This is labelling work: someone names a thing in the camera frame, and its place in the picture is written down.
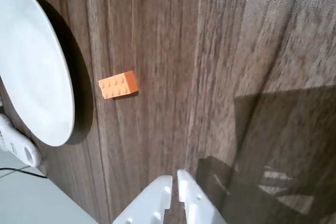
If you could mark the white round plate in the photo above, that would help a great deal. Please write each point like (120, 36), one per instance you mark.
(31, 64)

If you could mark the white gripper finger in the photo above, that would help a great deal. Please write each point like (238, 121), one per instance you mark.
(195, 203)
(152, 200)

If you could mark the white plastic device with logo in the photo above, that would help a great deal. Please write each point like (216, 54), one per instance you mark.
(18, 145)

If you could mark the orange lego brick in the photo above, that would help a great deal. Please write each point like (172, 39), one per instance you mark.
(118, 86)

